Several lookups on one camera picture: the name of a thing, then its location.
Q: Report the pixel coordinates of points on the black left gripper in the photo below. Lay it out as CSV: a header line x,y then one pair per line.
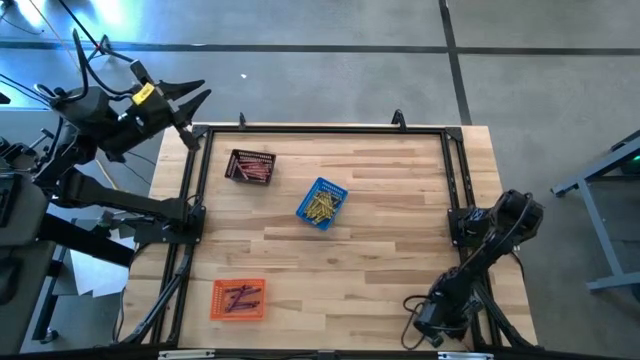
x,y
145,120

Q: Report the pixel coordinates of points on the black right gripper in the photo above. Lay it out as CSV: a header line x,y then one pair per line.
x,y
442,317

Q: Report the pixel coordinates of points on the blue plastic basket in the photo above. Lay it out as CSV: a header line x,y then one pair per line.
x,y
302,210

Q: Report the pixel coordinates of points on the purple crayon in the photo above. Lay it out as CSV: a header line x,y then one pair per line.
x,y
242,308
249,291
237,300
245,303
239,288

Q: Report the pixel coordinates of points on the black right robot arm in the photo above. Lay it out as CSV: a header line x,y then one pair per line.
x,y
517,212

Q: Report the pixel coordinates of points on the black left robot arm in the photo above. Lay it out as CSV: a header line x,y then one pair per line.
x,y
125,200

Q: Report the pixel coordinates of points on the yellow tape tag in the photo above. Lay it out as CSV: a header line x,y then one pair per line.
x,y
143,93

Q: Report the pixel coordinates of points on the black plastic basket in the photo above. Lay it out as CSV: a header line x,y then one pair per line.
x,y
231,172

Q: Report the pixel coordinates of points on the black tripod stand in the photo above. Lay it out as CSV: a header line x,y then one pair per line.
x,y
105,46

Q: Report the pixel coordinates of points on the black desk clamp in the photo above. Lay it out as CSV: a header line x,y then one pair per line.
x,y
20,147

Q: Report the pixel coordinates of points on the black desk leg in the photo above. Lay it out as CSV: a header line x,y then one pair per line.
x,y
75,240

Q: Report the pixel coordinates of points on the white paper sheet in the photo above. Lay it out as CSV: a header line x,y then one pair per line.
x,y
100,272

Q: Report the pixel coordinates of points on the grey desk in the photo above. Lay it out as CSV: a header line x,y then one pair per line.
x,y
20,300
25,215

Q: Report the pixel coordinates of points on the black keyboard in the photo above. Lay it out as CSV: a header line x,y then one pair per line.
x,y
7,200

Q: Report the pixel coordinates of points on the orange plastic basket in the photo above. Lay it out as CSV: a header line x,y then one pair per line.
x,y
220,310

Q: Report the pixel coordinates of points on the black desk pad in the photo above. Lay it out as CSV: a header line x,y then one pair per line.
x,y
10,280

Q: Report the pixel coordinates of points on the silver metal bracket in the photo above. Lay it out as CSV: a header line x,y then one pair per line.
x,y
185,354
465,356

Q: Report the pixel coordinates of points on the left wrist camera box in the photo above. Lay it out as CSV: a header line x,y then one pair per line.
x,y
142,72

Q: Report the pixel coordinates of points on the black frame clamp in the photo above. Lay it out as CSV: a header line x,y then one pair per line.
x,y
242,120
398,117

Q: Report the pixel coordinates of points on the black aluminium table frame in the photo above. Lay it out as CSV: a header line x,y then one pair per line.
x,y
320,129

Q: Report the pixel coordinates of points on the grey-blue table frame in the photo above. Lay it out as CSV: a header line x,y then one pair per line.
x,y
615,281

